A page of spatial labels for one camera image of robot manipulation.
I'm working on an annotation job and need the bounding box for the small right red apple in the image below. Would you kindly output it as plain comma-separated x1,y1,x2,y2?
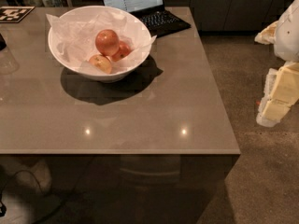
111,41,131,62

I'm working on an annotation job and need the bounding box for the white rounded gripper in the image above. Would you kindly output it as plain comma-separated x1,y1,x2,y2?
254,0,299,127

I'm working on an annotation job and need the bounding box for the front yellowish red apple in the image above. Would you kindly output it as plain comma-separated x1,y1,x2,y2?
89,54,112,74

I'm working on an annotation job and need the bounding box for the black white marker tag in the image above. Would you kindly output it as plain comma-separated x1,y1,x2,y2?
0,6,35,23

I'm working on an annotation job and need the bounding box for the black object at left edge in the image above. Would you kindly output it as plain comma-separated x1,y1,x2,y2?
0,34,7,50

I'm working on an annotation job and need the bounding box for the white crumpled paper liner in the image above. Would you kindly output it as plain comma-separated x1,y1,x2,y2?
46,9,158,75

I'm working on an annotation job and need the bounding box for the white ceramic bowl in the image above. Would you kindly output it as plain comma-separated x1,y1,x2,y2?
47,5,153,83

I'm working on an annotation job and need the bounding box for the black open laptop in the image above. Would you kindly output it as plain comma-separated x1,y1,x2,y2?
103,0,191,37

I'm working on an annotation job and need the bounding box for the large top red apple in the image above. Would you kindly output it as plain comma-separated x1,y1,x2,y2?
95,29,120,56

